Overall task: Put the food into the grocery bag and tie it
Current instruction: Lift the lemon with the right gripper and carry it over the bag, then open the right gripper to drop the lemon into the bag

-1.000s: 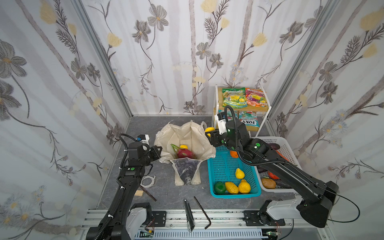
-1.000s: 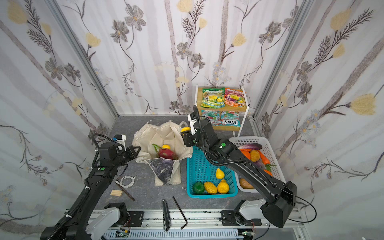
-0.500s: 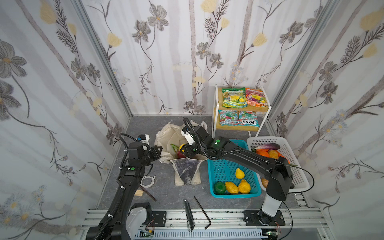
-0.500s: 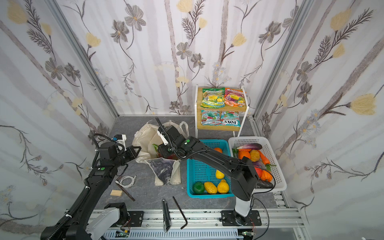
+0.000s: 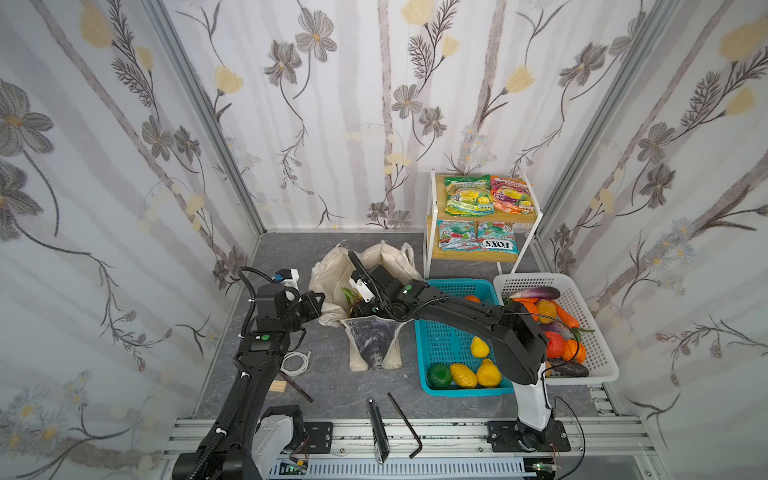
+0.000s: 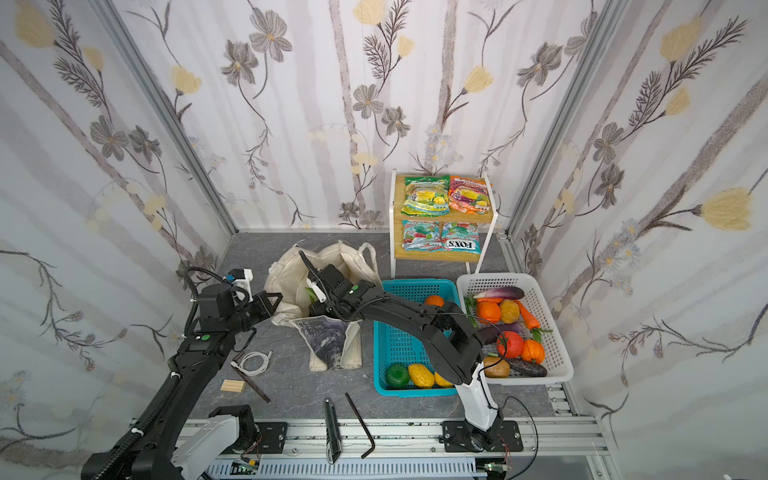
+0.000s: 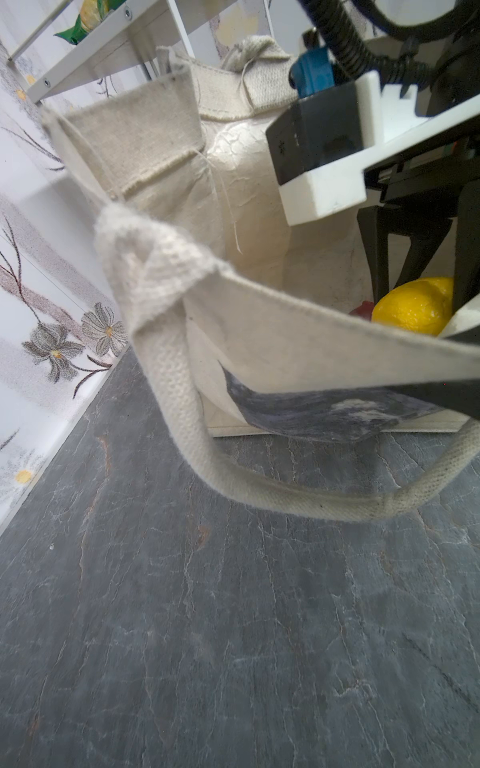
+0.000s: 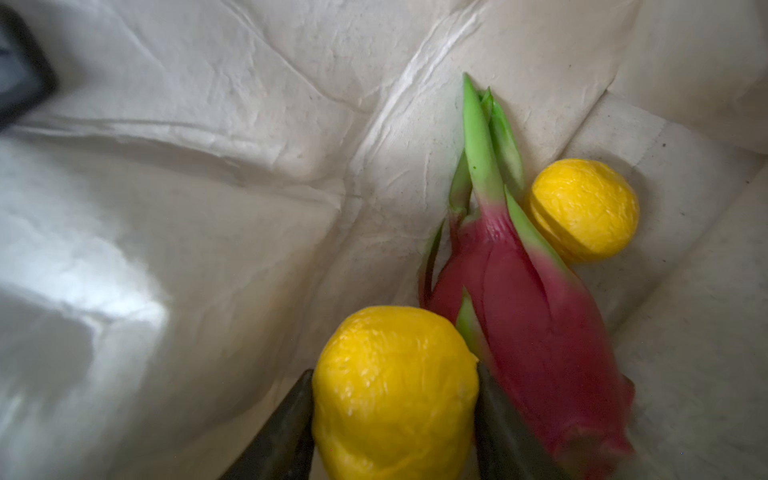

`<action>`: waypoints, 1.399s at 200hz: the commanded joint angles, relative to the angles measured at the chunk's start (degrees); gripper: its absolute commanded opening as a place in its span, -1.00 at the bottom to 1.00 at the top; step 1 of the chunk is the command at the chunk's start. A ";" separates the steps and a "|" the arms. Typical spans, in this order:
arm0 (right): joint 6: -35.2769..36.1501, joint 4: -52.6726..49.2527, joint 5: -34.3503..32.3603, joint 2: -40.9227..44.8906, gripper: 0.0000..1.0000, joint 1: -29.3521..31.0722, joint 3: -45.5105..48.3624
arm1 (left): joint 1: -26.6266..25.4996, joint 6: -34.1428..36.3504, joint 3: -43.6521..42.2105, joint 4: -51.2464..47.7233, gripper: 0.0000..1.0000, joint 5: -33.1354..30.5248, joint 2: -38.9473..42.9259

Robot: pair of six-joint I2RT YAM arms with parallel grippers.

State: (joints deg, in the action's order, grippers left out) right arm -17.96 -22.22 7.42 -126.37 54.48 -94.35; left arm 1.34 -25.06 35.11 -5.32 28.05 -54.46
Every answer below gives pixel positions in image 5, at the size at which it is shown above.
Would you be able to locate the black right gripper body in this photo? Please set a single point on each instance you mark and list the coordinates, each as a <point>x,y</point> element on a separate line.
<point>372,297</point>

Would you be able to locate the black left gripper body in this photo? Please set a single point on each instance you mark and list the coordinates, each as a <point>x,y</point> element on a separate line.
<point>312,303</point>

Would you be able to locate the beige canvas tote bag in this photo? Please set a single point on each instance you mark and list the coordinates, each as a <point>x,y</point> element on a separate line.
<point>373,339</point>

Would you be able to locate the green candy bag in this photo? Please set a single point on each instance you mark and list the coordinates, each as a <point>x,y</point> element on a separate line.
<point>468,196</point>

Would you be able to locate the orange Fox's fruits candy bag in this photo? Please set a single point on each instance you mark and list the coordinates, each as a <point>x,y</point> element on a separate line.
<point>511,196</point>

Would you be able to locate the pink dragon fruit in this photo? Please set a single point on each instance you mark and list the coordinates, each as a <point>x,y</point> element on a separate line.
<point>352,296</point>

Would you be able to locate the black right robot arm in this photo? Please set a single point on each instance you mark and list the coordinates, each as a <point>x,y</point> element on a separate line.
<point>518,343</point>

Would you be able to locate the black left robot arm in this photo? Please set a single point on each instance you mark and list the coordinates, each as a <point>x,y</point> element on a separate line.
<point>242,444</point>

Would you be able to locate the teal candy bag left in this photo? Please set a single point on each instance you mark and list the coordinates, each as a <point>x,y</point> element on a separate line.
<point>457,236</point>

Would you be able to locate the teal Fox's candy bag right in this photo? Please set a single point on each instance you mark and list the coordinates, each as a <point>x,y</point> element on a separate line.
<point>497,237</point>

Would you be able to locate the dark thin stick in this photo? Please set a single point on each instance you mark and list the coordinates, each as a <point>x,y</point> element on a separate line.
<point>288,379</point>

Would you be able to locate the small wooden block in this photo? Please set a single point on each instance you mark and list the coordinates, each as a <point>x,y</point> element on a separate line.
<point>278,386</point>

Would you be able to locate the teal plastic basket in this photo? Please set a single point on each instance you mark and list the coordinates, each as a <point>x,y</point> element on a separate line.
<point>438,343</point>

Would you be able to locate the green round fruit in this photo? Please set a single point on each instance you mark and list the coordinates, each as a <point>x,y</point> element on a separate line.
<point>439,376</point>

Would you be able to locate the yellow pear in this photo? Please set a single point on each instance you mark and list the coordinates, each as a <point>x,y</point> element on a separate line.
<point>479,348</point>

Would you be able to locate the yellow bumpy mango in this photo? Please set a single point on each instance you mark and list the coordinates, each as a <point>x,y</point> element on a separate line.
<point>463,376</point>

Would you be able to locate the white wooden two-tier shelf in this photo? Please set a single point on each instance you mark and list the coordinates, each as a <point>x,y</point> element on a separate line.
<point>524,224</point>

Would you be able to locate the large yellow citron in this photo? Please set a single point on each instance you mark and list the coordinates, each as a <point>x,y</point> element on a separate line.
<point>488,375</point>

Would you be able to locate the black cylindrical tool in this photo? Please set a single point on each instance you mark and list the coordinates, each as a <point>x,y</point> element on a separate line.
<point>380,438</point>

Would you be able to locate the orange persimmon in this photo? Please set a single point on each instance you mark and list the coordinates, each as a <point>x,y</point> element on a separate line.
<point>530,306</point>

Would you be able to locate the black hex key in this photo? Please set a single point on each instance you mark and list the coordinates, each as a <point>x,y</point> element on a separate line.
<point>417,438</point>

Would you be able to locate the yellow bell pepper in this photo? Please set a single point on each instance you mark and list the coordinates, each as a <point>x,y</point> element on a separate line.
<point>547,311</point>

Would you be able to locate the red tomato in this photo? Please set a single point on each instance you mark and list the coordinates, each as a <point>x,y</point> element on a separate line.
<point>555,345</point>

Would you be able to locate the orange carrot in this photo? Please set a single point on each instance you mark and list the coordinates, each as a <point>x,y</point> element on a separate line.
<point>570,321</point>

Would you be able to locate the dark purple eggplant lower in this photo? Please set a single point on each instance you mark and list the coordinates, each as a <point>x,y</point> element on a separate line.
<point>568,369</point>

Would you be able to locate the small orange pumpkin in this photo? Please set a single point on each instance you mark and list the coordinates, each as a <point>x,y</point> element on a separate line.
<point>574,351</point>

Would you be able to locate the white plastic basket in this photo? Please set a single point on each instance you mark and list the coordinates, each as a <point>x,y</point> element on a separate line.
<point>599,360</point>

